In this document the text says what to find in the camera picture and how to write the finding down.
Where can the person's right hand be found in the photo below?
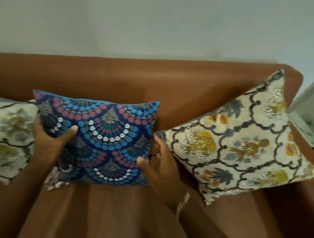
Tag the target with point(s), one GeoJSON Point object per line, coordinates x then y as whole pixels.
{"type": "Point", "coordinates": [164, 169]}

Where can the person's left hand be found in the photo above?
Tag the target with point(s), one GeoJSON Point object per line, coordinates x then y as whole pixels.
{"type": "Point", "coordinates": [46, 144]}

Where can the person's left thumb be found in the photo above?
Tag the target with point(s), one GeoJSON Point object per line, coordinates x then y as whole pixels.
{"type": "Point", "coordinates": [67, 133]}

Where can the person's right thumb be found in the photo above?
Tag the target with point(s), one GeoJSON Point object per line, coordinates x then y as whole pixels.
{"type": "Point", "coordinates": [145, 165]}

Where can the blue patterned cushion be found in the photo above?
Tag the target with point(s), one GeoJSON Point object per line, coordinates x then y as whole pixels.
{"type": "Point", "coordinates": [103, 137]}

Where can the person's left forearm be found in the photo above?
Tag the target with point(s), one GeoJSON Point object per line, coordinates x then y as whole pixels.
{"type": "Point", "coordinates": [23, 196]}

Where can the person's right forearm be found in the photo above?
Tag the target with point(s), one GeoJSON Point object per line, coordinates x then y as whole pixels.
{"type": "Point", "coordinates": [196, 220]}

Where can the cream floral cushion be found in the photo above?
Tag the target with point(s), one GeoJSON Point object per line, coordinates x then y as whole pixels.
{"type": "Point", "coordinates": [242, 144]}
{"type": "Point", "coordinates": [14, 137]}

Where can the brown sofa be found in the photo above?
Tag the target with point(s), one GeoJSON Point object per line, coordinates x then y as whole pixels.
{"type": "Point", "coordinates": [152, 98]}

